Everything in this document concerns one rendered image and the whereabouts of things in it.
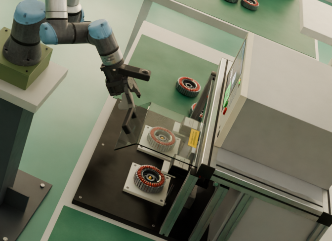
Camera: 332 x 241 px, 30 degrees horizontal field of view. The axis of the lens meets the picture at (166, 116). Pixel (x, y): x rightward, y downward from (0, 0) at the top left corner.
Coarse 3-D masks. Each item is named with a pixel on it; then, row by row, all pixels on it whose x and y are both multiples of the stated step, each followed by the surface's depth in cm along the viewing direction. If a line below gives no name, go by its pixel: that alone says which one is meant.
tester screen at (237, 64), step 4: (244, 44) 215; (240, 52) 217; (240, 56) 213; (236, 60) 219; (240, 60) 210; (236, 64) 215; (240, 64) 206; (232, 68) 221; (236, 68) 212; (240, 68) 203; (236, 72) 208; (240, 72) 199; (228, 76) 223; (232, 76) 213; (236, 76) 204; (236, 80) 201; (228, 84) 215; (224, 96) 213
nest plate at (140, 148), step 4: (140, 148) 233; (144, 148) 234; (144, 152) 234; (148, 152) 233; (152, 152) 234; (156, 152) 235; (156, 156) 234; (160, 156) 234; (164, 156) 234; (164, 160) 234; (168, 160) 234
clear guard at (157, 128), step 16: (144, 112) 204; (160, 112) 205; (176, 112) 209; (144, 128) 196; (160, 128) 198; (176, 128) 201; (192, 128) 205; (128, 144) 190; (144, 144) 189; (160, 144) 192; (176, 144) 195; (192, 160) 192
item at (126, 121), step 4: (132, 108) 202; (128, 112) 200; (132, 112) 201; (128, 116) 198; (132, 116) 203; (136, 116) 203; (124, 120) 197; (128, 120) 196; (124, 124) 194; (124, 128) 194; (128, 128) 195; (128, 132) 195
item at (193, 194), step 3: (195, 186) 220; (195, 189) 219; (192, 192) 217; (195, 192) 218; (189, 195) 216; (192, 195) 216; (195, 195) 217; (189, 198) 216; (192, 198) 215; (186, 201) 217; (189, 201) 216; (192, 201) 216; (186, 204) 217; (189, 204) 217; (186, 207) 218; (189, 207) 218
